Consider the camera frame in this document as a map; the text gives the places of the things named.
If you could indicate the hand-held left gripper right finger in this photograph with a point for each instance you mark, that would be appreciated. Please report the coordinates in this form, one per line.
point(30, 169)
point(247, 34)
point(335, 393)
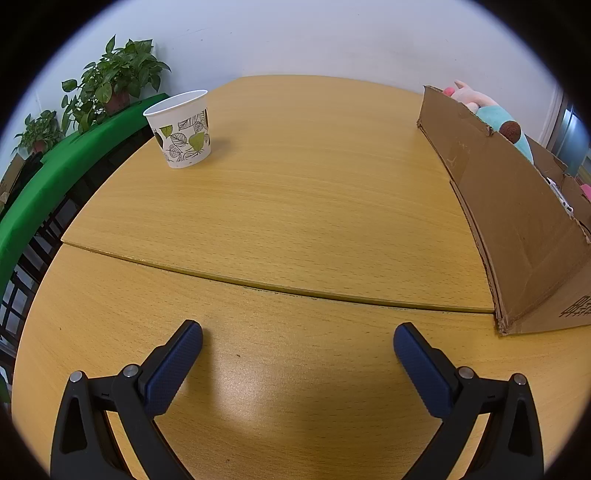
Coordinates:
point(422, 364)

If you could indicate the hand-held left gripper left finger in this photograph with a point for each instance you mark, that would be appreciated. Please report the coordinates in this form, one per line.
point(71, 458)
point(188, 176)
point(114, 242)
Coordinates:
point(175, 364)

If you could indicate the clear white phone case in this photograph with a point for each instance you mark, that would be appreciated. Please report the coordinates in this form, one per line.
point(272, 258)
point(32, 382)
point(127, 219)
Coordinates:
point(562, 199)

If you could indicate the wooden desktop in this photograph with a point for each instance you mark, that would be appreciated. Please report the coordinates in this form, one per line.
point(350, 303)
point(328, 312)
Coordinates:
point(295, 194)

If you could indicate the leaf print paper cup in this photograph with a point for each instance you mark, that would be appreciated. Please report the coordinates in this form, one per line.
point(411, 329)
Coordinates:
point(182, 138)

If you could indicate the green covered table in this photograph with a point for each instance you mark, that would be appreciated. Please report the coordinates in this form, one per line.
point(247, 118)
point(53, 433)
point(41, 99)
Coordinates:
point(60, 157)

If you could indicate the small brown cardboard box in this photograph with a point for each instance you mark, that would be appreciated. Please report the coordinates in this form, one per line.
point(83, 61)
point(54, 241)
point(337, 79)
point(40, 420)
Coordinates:
point(9, 177)

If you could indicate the pink and teal plush toy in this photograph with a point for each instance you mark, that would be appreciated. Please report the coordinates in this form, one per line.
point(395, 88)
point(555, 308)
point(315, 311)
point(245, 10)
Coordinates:
point(496, 115)

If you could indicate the small potted green plant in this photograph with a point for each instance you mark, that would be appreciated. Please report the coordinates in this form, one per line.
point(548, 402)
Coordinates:
point(41, 129)

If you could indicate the grey glass door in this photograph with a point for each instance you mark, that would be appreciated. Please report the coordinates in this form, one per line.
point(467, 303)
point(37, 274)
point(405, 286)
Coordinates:
point(570, 134)

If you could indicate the large potted green plant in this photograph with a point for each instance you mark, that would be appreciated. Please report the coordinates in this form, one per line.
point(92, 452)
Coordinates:
point(120, 69)

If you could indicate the black metal chair frame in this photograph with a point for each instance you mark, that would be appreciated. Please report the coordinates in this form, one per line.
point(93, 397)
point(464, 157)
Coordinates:
point(44, 230)

